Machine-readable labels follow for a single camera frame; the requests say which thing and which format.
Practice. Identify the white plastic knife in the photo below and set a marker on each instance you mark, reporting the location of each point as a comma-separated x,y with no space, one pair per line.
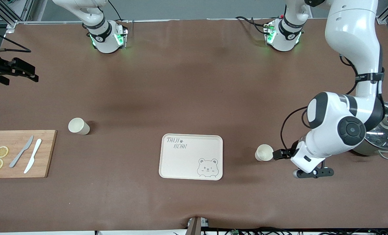
32,158

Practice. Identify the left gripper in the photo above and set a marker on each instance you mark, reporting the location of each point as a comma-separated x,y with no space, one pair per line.
289,153

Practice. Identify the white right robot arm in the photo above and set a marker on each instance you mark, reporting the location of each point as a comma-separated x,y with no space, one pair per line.
104,39

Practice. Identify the white bear print tray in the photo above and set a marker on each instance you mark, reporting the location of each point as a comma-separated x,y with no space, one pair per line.
187,163

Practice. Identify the aluminium frame with black struts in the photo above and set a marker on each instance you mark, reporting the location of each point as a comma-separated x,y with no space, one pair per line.
27,9

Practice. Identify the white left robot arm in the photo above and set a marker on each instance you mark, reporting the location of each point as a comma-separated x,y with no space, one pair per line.
353,32

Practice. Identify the green terminal circuit board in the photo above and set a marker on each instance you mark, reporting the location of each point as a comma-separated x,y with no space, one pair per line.
234,232

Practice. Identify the bamboo cutting board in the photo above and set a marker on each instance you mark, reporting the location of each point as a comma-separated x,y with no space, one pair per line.
44,156

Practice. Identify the white plastic cup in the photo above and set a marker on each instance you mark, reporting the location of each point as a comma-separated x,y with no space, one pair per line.
263,152
76,125

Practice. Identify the grey plastic knife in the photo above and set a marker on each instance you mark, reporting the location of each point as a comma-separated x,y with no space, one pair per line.
21,151

